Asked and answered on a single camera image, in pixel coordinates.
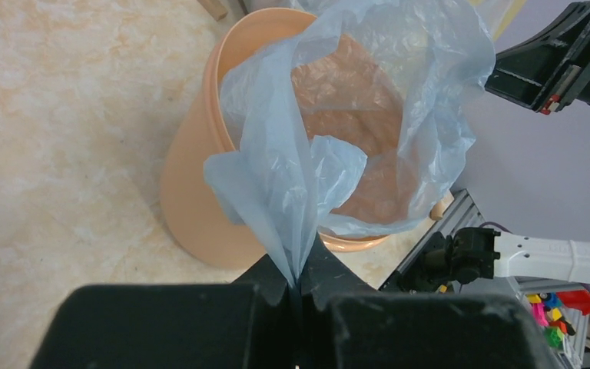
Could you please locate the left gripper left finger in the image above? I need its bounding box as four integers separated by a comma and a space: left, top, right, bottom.
31, 257, 294, 368

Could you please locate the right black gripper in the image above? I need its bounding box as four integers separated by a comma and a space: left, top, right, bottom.
485, 1, 590, 115

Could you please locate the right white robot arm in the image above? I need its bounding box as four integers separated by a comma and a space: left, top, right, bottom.
425, 1, 590, 284

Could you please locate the light blue plastic trash bag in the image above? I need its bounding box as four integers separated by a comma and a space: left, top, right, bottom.
204, 1, 495, 285

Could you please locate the colourful toy blocks pile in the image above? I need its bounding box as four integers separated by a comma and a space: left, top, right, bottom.
525, 290, 590, 351

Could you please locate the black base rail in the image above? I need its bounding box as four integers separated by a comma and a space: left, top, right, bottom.
378, 189, 486, 294

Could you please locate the orange plastic trash bin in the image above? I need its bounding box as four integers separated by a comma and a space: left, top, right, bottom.
160, 8, 391, 268

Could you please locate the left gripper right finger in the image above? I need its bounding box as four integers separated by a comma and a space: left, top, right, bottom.
297, 239, 556, 368

